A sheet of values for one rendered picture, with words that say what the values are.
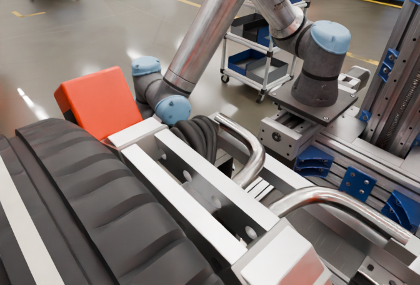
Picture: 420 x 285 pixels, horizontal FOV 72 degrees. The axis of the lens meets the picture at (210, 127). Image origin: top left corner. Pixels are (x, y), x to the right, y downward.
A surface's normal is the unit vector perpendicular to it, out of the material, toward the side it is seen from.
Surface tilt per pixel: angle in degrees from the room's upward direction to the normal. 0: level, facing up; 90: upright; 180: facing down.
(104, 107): 55
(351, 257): 0
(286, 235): 0
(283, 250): 0
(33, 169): 9
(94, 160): 45
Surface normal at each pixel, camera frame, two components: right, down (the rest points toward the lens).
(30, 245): 0.07, -0.75
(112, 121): 0.57, -0.07
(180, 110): 0.51, 0.54
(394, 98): -0.71, 0.42
